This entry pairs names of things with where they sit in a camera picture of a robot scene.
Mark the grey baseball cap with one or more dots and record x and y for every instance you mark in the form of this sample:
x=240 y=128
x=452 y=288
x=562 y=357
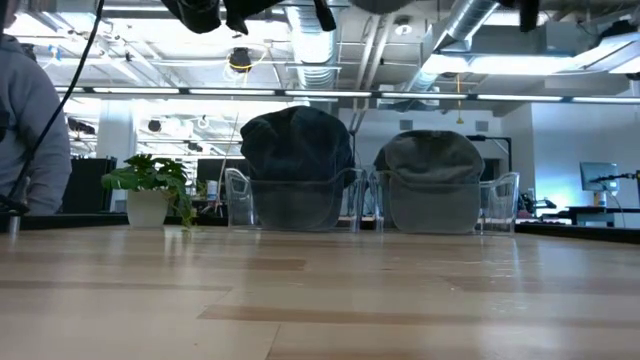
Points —
x=430 y=160

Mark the clear plastic bin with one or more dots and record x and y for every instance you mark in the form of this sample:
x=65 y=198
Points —
x=237 y=200
x=500 y=205

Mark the white square pillar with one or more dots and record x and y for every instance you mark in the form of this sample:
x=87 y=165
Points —
x=116 y=130

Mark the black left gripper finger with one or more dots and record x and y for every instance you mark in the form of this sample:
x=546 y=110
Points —
x=325 y=15

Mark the dark office desk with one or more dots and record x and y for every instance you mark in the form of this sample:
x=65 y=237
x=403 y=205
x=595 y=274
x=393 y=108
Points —
x=595 y=211

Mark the person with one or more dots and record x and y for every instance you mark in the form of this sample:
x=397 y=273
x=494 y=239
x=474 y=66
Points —
x=35 y=125

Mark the computer monitor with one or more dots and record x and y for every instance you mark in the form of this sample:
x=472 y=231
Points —
x=599 y=176

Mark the black cabinet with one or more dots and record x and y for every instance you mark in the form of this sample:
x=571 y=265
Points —
x=90 y=185

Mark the round black ceiling fixture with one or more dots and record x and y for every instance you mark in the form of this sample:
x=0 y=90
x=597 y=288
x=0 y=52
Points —
x=240 y=60

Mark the dark blue baseball cap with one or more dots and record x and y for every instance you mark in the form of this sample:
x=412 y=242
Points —
x=295 y=145

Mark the silver ceiling duct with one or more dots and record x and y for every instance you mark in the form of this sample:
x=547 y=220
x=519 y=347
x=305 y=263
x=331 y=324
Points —
x=315 y=50
x=465 y=20

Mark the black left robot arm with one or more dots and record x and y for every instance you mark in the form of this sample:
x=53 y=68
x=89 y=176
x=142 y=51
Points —
x=192 y=15

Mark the green plant in white pot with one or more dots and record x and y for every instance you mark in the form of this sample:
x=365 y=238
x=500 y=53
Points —
x=147 y=207

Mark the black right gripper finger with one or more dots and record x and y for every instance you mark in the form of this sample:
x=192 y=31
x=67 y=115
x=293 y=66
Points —
x=530 y=15

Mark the long ceiling light strip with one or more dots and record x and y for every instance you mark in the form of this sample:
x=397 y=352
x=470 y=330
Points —
x=325 y=93

